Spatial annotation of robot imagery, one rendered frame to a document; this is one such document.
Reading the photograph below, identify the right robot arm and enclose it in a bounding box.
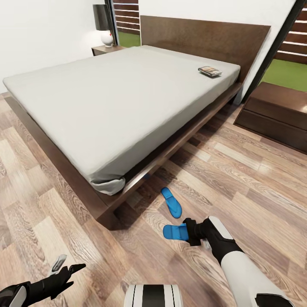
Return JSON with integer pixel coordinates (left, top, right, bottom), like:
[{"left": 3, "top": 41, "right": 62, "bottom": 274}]
[{"left": 183, "top": 216, "right": 296, "bottom": 307}]

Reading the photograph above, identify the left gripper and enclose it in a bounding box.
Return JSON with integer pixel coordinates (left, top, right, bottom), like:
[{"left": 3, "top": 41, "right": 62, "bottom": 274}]
[{"left": 38, "top": 264, "right": 86, "bottom": 302}]

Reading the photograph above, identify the hardback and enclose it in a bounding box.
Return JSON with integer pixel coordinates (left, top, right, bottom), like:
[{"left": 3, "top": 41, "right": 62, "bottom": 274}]
[{"left": 198, "top": 66, "right": 222, "bottom": 77}]

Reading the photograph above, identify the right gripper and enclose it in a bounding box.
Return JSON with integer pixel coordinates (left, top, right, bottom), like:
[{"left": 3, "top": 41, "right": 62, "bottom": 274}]
[{"left": 183, "top": 217, "right": 201, "bottom": 246}]

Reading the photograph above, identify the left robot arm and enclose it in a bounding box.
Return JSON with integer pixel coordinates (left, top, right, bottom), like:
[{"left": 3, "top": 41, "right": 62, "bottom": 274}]
[{"left": 0, "top": 254, "right": 86, "bottom": 307}]

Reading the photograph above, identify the sandal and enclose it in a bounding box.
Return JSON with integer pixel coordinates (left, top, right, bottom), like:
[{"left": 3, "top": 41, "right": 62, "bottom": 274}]
[
  {"left": 163, "top": 223, "right": 189, "bottom": 241},
  {"left": 161, "top": 187, "right": 182, "bottom": 218}
]

